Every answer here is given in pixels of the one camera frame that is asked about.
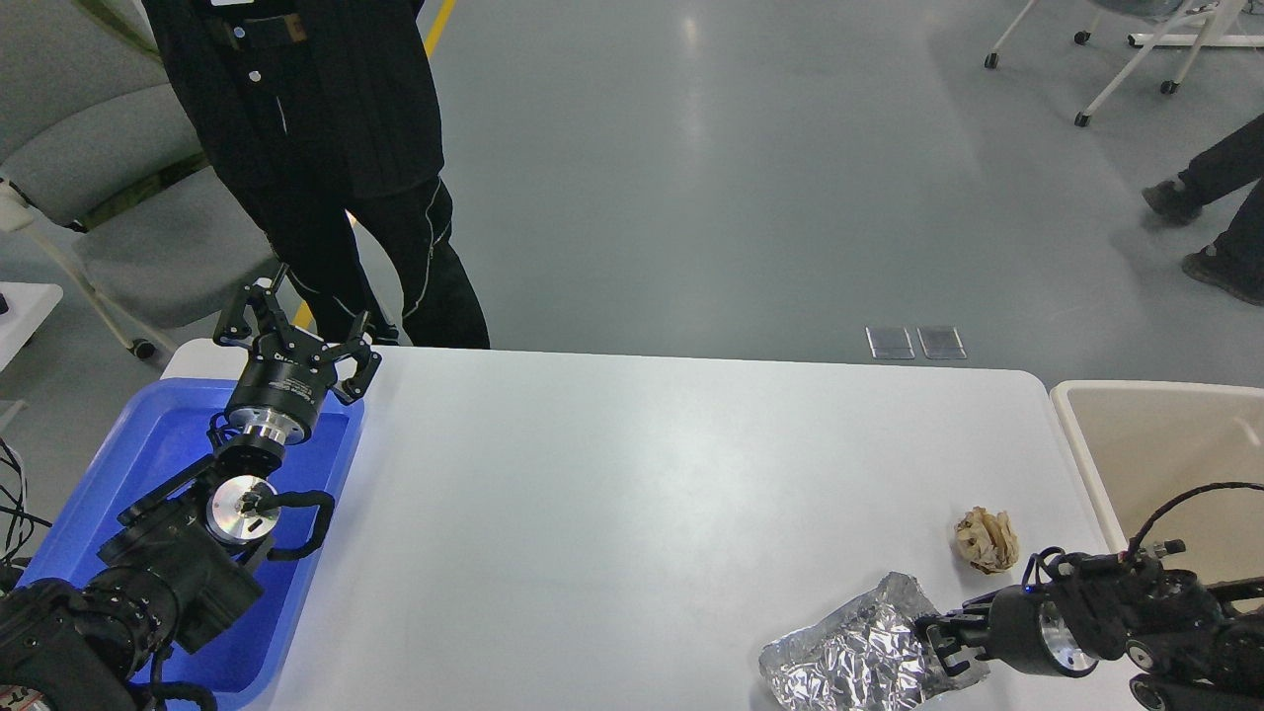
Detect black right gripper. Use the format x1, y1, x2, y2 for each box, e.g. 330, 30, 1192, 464
913, 586, 1098, 678

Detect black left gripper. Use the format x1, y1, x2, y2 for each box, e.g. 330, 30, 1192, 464
214, 263, 382, 445

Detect aluminium foil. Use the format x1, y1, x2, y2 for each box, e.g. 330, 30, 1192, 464
758, 572, 991, 710

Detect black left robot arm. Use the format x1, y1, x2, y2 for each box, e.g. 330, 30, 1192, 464
3, 267, 382, 710

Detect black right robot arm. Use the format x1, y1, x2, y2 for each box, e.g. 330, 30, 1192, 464
915, 482, 1263, 710

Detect crumpled brown paper ball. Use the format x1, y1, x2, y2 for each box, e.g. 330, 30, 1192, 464
954, 506, 1020, 576

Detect person in black clothes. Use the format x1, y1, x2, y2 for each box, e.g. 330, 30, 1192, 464
143, 1, 490, 350

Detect beige plastic bin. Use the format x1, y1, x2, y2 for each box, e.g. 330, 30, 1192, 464
1049, 381, 1263, 584

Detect grey office chair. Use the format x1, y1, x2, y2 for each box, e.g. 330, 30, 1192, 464
1, 1, 277, 359

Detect white side table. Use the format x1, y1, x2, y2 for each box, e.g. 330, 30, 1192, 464
1, 280, 64, 369

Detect right metal floor plate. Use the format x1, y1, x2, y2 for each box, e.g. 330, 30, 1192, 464
916, 326, 968, 361

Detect metal floor plate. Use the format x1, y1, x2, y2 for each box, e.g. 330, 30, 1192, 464
865, 326, 916, 361
916, 326, 968, 361

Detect left metal floor plate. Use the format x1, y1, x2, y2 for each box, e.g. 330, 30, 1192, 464
865, 326, 916, 361

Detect blue plastic tray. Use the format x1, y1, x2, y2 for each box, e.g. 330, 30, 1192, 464
20, 378, 365, 710

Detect white rolling stand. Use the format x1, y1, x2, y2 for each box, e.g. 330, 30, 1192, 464
983, 0, 1264, 127

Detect black cables at left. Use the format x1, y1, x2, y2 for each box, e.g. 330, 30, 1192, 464
0, 434, 52, 569

